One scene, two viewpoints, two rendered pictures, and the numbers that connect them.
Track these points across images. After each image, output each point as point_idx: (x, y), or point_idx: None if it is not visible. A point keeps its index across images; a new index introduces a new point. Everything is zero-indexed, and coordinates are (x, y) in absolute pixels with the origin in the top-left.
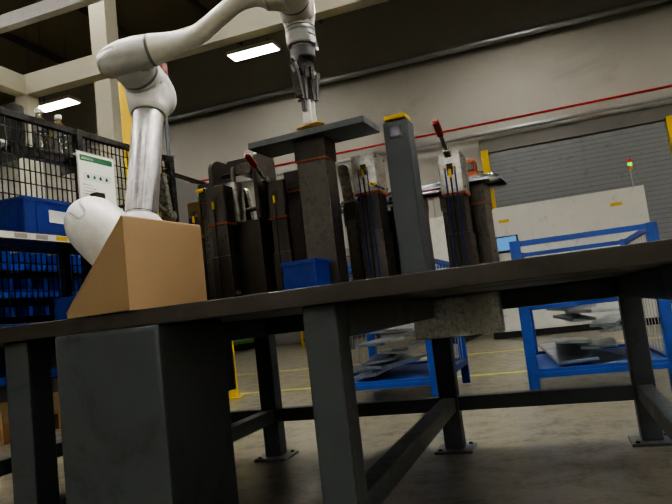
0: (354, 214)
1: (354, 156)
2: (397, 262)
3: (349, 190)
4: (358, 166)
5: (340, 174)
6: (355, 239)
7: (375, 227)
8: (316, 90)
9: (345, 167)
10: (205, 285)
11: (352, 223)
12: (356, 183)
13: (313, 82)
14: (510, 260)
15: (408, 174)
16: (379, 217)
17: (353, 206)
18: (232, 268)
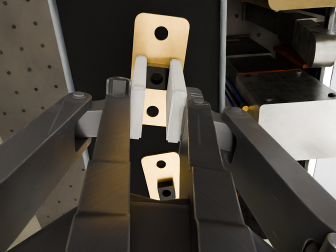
0: (281, 37)
1: (258, 117)
2: (288, 65)
3: (298, 45)
4: (250, 112)
5: (310, 38)
6: (268, 24)
7: (226, 83)
8: (237, 185)
9: (311, 62)
10: None
11: (278, 26)
12: (240, 89)
13: (280, 216)
14: (36, 216)
15: None
16: (229, 96)
17: (288, 40)
18: None
